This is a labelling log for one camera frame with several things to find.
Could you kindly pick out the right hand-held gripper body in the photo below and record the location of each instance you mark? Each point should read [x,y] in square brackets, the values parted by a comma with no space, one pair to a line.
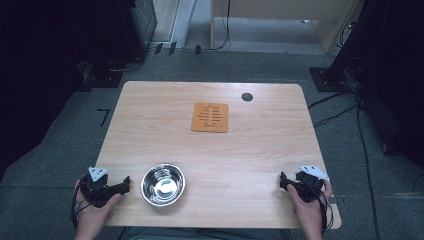
[310,186]

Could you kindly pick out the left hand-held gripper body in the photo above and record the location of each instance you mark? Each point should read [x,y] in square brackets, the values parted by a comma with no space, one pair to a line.
[96,191]

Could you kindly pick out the stainless steel bowl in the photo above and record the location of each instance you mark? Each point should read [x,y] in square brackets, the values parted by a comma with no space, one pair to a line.
[163,184]

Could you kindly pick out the person's left hand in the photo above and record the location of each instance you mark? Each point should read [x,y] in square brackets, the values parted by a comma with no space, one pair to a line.
[95,215]

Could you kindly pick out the person's right hand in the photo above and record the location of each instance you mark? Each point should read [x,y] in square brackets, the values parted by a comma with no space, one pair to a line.
[310,211]

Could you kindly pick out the round black table grommet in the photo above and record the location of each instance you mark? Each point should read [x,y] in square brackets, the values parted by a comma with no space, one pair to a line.
[247,97]

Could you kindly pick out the person's grey clothing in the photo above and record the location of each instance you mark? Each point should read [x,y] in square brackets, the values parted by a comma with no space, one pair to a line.
[206,234]

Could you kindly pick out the orange wooden trivet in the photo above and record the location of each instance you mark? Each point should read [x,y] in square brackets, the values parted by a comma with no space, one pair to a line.
[210,117]

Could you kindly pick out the black stand with base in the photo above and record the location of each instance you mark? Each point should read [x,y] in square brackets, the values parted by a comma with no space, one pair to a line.
[103,75]

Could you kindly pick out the black curtain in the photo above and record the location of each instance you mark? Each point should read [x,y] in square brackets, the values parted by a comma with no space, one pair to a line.
[40,83]

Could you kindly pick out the dark equipment cabinet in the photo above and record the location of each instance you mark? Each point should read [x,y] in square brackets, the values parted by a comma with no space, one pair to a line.
[140,26]

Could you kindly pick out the light wooden cabinet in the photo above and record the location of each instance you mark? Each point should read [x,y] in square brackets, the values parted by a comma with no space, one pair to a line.
[333,20]

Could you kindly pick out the black stand base plate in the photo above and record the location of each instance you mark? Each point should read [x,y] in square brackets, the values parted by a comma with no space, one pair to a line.
[328,80]

